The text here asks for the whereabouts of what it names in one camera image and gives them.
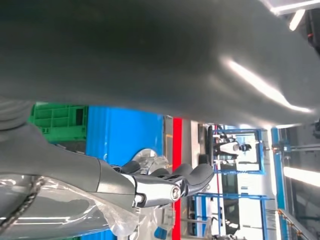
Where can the green folded plastic crate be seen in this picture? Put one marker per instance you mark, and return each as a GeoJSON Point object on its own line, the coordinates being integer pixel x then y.
{"type": "Point", "coordinates": [57, 122]}

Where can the blue metal post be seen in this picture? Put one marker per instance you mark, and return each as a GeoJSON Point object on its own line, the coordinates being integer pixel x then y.
{"type": "Point", "coordinates": [278, 172]}

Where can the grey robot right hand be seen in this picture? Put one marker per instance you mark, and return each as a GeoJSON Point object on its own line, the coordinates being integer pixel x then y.
{"type": "Point", "coordinates": [62, 182]}

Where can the blue metal shelf rack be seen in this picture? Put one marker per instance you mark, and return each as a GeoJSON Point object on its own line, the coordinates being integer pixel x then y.
{"type": "Point", "coordinates": [120, 132]}

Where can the blue metal frame rack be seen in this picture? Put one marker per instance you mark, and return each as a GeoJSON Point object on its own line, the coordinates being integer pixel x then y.
{"type": "Point", "coordinates": [261, 155]}

